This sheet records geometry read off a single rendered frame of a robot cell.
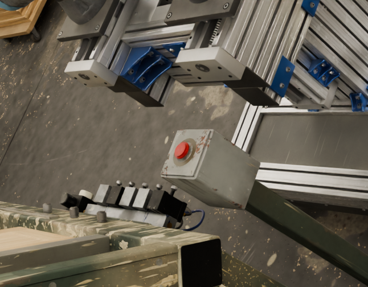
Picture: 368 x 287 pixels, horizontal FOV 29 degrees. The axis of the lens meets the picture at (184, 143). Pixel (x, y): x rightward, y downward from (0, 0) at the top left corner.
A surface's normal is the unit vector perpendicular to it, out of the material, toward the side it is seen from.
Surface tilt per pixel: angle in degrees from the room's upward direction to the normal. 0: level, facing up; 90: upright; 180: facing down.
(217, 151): 90
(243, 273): 90
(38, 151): 0
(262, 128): 0
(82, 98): 0
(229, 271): 90
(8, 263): 90
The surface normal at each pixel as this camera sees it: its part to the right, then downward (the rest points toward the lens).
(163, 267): 0.65, 0.01
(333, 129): -0.68, -0.44
